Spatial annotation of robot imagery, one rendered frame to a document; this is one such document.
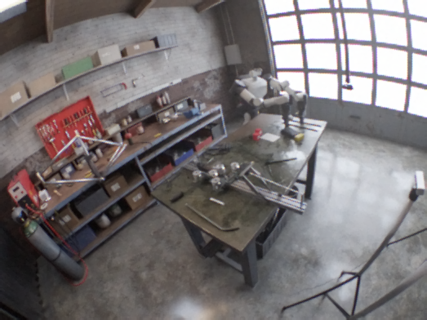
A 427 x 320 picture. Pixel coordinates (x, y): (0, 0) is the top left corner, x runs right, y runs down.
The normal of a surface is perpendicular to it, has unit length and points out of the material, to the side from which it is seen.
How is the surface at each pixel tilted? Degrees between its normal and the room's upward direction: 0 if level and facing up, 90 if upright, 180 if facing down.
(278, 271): 0
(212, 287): 0
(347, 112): 90
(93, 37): 90
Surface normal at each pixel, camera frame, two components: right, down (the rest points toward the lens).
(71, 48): 0.72, 0.22
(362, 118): -0.65, 0.51
